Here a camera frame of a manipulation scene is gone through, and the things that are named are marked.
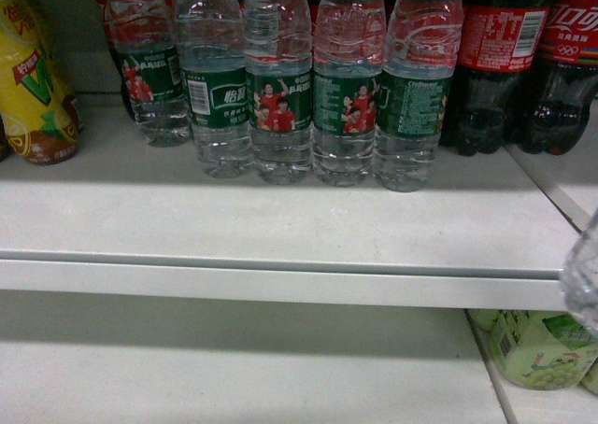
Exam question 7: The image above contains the clear water bottle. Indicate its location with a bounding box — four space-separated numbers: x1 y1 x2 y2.
559 212 597 338

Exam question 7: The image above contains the rear water bottle athletes label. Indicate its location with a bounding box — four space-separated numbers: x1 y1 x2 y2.
312 0 386 187

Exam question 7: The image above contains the water bottle with athletes label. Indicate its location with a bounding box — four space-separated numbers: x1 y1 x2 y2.
244 0 312 185

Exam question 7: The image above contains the white upper shelf board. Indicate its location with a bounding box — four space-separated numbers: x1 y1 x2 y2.
1 106 577 310

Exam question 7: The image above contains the water bottle with barcode label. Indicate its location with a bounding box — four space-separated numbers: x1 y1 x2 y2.
173 0 252 178

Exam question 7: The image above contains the right water bottle text label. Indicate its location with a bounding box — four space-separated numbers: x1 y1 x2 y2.
372 0 464 192

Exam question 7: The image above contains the far left water bottle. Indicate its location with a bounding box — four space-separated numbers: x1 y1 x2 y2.
107 0 191 148

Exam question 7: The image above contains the right cola bottle olympic label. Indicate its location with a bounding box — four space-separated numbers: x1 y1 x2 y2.
516 0 597 155

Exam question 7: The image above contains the cola bottle red label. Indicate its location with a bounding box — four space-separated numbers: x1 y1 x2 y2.
440 0 552 156

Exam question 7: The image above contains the yellow lemon tea bottle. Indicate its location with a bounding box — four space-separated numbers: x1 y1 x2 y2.
1 0 78 165

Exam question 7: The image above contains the green grape drink bottle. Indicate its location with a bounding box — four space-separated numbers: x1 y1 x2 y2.
488 310 597 390

